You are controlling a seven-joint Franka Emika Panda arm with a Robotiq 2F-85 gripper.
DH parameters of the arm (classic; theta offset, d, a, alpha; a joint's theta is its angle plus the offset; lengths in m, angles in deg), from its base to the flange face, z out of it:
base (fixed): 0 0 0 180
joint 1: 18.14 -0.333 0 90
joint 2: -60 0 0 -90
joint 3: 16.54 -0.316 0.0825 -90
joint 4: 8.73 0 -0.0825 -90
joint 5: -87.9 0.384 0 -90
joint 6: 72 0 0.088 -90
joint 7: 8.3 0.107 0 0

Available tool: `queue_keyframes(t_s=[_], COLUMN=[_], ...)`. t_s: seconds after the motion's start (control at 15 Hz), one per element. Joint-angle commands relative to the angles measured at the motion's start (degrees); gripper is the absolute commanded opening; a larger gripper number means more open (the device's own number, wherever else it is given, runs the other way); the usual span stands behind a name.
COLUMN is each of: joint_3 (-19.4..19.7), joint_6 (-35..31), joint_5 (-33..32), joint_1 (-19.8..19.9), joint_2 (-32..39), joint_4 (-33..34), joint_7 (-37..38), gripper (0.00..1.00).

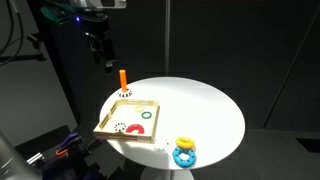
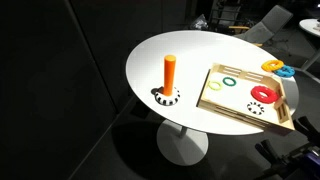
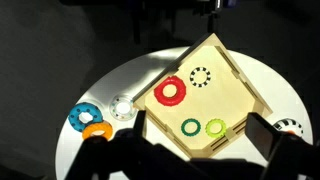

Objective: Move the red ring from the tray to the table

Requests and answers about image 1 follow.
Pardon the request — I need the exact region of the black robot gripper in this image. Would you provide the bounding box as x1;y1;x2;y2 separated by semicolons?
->
75;11;115;74

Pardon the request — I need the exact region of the red ring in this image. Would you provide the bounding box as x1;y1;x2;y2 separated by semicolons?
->
125;123;146;135

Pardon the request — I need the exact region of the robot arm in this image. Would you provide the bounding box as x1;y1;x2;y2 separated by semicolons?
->
40;0;127;73

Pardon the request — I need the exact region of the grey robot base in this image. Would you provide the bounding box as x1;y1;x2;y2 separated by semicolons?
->
0;132;42;180

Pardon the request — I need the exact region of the wooden tray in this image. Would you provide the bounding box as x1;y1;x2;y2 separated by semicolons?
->
93;99;160;143

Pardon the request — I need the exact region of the orange peg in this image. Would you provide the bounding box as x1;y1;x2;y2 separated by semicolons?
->
119;69;128;92

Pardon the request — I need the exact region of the purple orange clamp tool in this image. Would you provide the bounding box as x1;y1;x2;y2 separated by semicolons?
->
55;132;80;157

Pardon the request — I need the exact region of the striped ring under peg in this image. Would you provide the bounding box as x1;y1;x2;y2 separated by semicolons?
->
117;88;133;99

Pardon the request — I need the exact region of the black and white striped ring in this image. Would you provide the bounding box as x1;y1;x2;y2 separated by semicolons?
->
113;122;127;133

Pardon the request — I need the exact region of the black hanging cable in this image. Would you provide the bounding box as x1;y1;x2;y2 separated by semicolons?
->
0;0;25;67

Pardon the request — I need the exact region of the clear ring with beads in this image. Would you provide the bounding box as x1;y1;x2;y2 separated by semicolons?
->
154;139;171;153

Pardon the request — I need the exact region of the yellow ring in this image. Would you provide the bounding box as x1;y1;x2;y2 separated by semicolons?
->
175;136;196;150

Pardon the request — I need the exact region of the blue ring with dots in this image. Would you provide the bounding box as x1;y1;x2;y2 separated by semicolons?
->
172;146;198;169

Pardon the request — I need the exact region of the white table pedestal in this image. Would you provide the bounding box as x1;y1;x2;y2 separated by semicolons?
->
140;167;194;180

